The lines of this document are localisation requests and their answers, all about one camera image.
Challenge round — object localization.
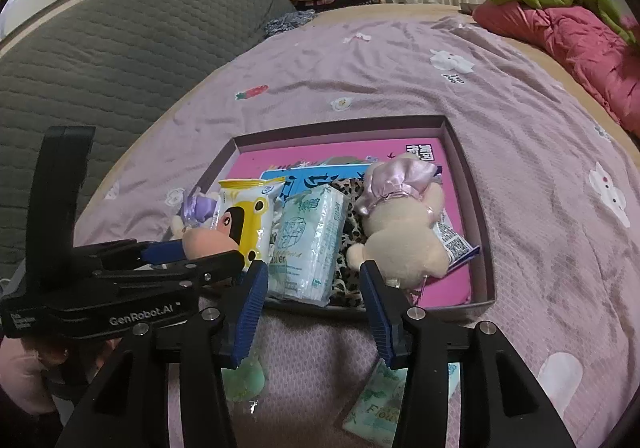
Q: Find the dark shallow cardboard box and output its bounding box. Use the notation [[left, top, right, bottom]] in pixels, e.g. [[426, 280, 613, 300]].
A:
[[197, 114, 497, 313]]

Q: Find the pink quilt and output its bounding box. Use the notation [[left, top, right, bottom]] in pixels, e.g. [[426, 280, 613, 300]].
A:
[[472, 3, 640, 134]]

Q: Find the person's left hand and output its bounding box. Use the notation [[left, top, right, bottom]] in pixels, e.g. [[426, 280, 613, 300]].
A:
[[0, 338, 108, 416]]

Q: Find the white purple cartoon packet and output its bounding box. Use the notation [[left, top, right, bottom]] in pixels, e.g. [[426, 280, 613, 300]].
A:
[[435, 220, 481, 274]]

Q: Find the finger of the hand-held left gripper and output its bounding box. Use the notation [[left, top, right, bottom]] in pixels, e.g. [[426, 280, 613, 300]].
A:
[[75, 238, 193, 274], [100, 250, 246, 299]]

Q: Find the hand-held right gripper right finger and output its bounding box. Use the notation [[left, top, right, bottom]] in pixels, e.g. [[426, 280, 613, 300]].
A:
[[359, 259, 576, 448]]

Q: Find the leopard print scrunchie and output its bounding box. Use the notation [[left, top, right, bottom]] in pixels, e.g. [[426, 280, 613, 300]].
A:
[[327, 178, 381, 311]]

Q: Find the green powder puff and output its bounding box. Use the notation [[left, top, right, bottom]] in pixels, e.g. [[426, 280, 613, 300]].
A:
[[220, 350, 266, 404]]

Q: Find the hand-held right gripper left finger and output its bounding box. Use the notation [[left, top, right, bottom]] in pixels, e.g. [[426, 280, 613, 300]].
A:
[[52, 259, 271, 448]]

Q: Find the pale blue tissue pack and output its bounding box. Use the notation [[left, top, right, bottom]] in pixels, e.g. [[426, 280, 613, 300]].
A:
[[265, 187, 351, 308]]

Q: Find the peach makeup sponge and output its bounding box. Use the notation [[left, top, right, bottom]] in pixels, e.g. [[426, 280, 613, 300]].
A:
[[181, 227, 241, 261]]

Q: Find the blue patterned cloth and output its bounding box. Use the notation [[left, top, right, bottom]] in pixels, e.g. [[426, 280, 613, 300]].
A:
[[263, 9, 317, 38]]

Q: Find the grey quilted headboard cover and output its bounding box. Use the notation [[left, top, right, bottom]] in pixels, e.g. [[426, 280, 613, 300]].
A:
[[0, 0, 296, 269]]

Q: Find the green floral tissue pack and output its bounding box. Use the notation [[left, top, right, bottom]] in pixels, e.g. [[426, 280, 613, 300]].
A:
[[341, 359, 461, 446]]

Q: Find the yellow cartoon packet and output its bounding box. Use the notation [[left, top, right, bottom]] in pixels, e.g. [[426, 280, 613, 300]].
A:
[[212, 177, 286, 274]]

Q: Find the pink book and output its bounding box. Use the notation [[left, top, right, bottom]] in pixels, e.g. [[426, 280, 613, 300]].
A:
[[227, 135, 473, 306]]

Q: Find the small plush purple bow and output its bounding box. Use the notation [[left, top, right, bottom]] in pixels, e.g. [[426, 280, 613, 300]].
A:
[[169, 188, 221, 241]]

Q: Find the beige plush toy pink hat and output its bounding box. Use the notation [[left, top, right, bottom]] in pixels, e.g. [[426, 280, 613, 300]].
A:
[[346, 153, 448, 290]]

